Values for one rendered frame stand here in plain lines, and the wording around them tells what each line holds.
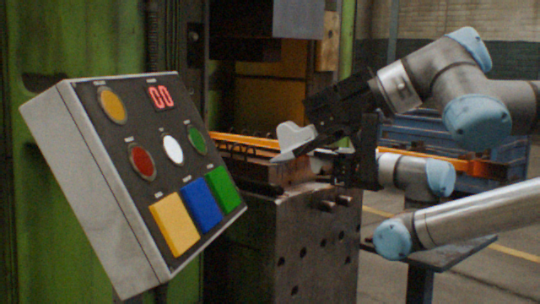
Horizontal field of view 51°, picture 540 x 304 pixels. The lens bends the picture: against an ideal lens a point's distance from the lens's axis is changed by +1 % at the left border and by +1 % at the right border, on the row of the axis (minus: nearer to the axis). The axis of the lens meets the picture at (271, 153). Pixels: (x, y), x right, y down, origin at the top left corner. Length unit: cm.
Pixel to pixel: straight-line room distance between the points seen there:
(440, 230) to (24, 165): 99
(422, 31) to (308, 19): 888
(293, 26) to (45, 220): 79
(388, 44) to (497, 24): 202
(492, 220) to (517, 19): 843
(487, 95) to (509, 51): 866
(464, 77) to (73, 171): 52
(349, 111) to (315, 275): 66
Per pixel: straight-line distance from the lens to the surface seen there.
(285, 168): 136
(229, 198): 96
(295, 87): 168
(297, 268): 138
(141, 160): 78
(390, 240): 110
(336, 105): 86
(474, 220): 106
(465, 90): 79
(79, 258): 148
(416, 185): 121
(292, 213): 131
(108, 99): 79
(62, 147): 76
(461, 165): 156
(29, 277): 160
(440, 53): 85
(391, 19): 1061
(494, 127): 77
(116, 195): 73
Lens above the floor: 125
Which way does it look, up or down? 11 degrees down
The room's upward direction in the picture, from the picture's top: 2 degrees clockwise
